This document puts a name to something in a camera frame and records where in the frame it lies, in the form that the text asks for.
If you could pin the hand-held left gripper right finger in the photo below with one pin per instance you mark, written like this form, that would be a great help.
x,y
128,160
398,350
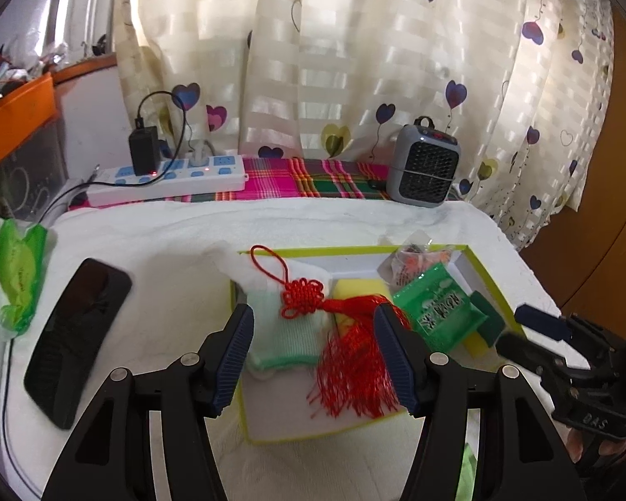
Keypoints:
x,y
391,355

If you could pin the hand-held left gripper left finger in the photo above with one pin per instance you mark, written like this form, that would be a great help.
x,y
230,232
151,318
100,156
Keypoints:
x,y
235,349

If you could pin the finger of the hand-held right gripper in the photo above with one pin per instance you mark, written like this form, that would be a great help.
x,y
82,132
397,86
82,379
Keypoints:
x,y
521,349
542,321

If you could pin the red knot tassel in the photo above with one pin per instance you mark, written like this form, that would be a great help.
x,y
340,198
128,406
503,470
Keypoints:
x,y
349,365

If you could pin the green yellow scouring sponge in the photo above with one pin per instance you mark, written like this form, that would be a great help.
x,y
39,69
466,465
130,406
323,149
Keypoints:
x,y
488,318

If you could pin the white green sock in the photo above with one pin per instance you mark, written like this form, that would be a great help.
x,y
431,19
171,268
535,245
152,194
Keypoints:
x,y
287,344

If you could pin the green plastic packet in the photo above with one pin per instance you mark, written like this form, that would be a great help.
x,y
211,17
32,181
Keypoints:
x,y
438,308

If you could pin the yellow-green cardboard tray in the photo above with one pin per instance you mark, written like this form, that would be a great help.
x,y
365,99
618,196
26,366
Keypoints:
x,y
276,417

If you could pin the clear plastic bag orange contents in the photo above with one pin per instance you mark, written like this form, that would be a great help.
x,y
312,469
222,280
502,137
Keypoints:
x,y
412,266

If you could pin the light green cloth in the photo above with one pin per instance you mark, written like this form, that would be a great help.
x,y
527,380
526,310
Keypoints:
x,y
467,475

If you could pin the person's right hand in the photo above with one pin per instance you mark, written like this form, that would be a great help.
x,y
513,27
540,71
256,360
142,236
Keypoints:
x,y
613,441

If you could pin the black smartphone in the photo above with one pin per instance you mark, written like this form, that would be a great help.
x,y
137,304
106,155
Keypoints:
x,y
73,339

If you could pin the wooden cabinet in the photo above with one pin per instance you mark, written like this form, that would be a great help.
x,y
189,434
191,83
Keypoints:
x,y
605,167

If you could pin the white blue power strip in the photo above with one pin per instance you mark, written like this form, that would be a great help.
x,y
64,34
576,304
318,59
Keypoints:
x,y
188,185

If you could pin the grey space heater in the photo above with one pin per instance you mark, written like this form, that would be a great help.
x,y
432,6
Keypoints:
x,y
422,167

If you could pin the pink green plaid cloth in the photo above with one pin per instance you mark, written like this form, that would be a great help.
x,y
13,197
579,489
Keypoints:
x,y
318,177

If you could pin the white plug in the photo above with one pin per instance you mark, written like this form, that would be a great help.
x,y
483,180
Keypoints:
x,y
201,154

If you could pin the black charger adapter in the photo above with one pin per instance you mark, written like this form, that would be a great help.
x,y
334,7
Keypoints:
x,y
143,149

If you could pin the crumpled green plastic bag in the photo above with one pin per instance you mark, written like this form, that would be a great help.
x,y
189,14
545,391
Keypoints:
x,y
18,271

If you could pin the brown window sill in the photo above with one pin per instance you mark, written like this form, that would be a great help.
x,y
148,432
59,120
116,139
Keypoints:
x,y
83,68

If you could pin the cream heart print curtain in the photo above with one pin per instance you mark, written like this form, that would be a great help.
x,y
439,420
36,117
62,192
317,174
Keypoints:
x,y
344,36

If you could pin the orange lidded storage bin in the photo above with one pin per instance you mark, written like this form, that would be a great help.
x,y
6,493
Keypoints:
x,y
15,109

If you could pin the pile of small packets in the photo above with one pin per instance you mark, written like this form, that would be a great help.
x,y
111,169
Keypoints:
x,y
0,70

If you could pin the metal window frame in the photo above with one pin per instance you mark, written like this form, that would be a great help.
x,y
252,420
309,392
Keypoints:
x,y
83,5

